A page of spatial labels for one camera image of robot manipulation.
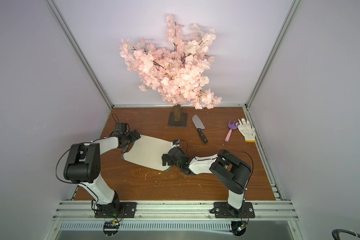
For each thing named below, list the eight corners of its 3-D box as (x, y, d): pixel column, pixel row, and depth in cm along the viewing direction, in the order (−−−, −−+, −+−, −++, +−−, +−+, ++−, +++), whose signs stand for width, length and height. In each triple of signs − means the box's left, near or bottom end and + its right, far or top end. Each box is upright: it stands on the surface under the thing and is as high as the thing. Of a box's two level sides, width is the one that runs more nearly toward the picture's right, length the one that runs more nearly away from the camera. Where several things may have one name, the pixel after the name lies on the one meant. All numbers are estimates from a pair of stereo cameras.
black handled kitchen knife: (203, 144, 100) (204, 142, 99) (190, 118, 115) (190, 116, 114) (211, 141, 102) (211, 139, 100) (197, 116, 117) (197, 114, 115)
